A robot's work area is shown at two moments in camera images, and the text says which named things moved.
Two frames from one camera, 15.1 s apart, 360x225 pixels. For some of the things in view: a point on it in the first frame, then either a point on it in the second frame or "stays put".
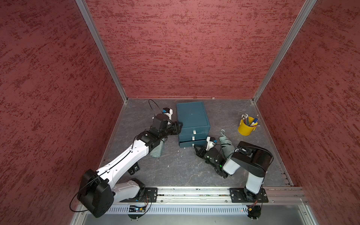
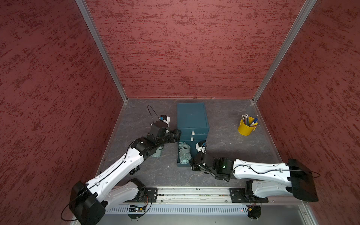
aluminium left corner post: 108,58 stays put
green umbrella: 157,152 stays put
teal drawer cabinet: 195,128 stays put
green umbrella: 228,146 -> 184,153
